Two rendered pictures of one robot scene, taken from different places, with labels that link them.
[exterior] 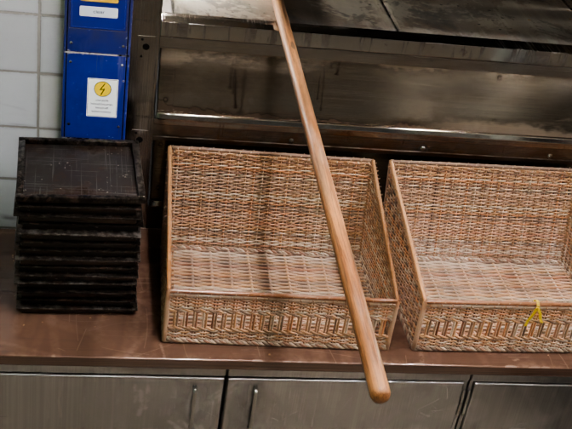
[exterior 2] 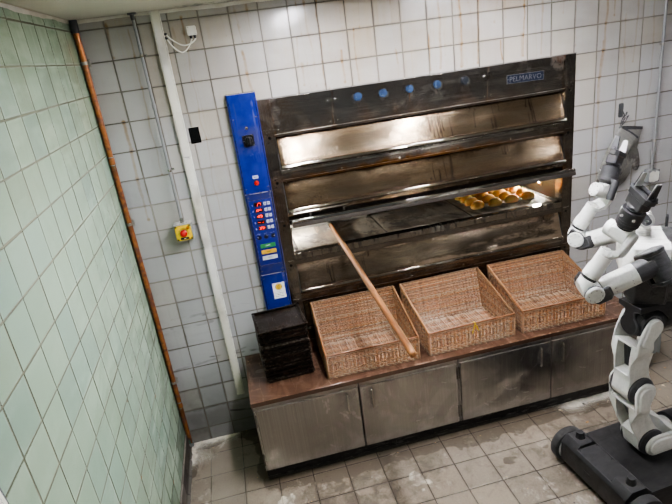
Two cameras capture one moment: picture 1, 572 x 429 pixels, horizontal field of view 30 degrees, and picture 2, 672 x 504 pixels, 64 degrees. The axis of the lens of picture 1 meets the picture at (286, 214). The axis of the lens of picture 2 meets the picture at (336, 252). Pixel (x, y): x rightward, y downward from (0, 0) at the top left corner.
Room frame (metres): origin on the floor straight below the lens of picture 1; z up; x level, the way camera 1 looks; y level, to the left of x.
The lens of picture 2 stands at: (-0.61, -0.01, 2.34)
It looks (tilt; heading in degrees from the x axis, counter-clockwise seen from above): 21 degrees down; 2
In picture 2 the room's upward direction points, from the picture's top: 8 degrees counter-clockwise
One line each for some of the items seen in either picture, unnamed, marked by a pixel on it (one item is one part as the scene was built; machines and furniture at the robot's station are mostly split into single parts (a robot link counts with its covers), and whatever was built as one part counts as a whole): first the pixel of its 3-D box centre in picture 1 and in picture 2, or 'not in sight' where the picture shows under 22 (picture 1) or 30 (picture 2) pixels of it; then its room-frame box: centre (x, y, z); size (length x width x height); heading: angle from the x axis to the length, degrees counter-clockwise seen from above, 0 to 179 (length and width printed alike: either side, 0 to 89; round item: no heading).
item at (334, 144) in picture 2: not in sight; (426, 128); (2.62, -0.51, 1.80); 1.79 x 0.11 x 0.19; 102
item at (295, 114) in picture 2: not in sight; (423, 94); (2.65, -0.50, 1.99); 1.80 x 0.08 x 0.21; 102
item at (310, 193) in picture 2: not in sight; (429, 171); (2.62, -0.51, 1.54); 1.79 x 0.11 x 0.19; 102
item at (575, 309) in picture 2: not in sight; (543, 288); (2.49, -1.16, 0.72); 0.56 x 0.49 x 0.28; 101
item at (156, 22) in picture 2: not in sight; (203, 227); (2.32, 0.86, 1.45); 0.05 x 0.02 x 2.30; 102
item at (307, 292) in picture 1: (275, 244); (362, 329); (2.24, 0.02, 0.72); 0.56 x 0.49 x 0.28; 101
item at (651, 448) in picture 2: not in sight; (649, 432); (1.62, -1.39, 0.28); 0.21 x 0.20 x 0.13; 106
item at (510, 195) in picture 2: not in sight; (485, 190); (3.18, -0.98, 1.21); 0.61 x 0.48 x 0.06; 12
